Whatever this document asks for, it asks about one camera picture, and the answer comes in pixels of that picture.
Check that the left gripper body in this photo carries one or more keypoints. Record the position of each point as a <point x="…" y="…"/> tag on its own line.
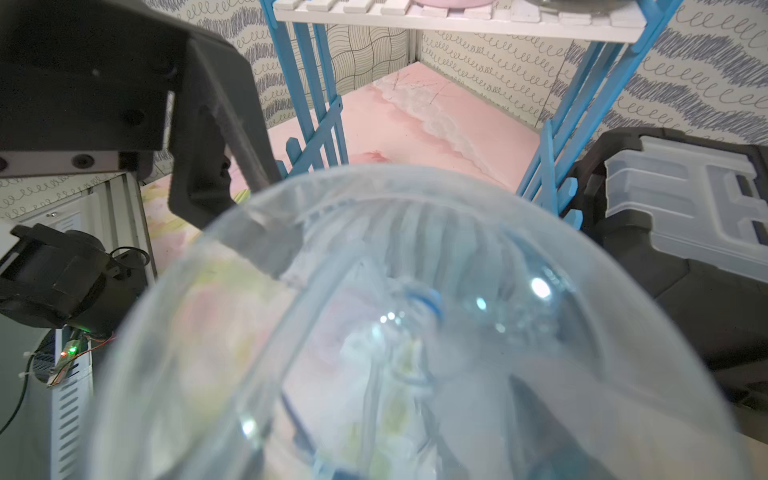
<point x="85" y="85"/>

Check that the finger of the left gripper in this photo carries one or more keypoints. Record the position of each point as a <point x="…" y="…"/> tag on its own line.
<point x="217" y="109"/>

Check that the clear spray bottle blue nozzle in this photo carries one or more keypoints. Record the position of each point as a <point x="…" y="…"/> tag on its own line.
<point x="398" y="322"/>

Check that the teal pink spray bottle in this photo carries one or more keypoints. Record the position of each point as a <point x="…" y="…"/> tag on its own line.
<point x="455" y="4"/>

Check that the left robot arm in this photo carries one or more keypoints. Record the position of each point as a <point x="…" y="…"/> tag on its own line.
<point x="51" y="279"/>

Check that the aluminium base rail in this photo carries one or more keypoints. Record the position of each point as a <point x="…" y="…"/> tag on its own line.
<point x="47" y="374"/>

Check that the black toolbox yellow handle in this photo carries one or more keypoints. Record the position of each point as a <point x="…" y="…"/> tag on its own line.
<point x="686" y="217"/>

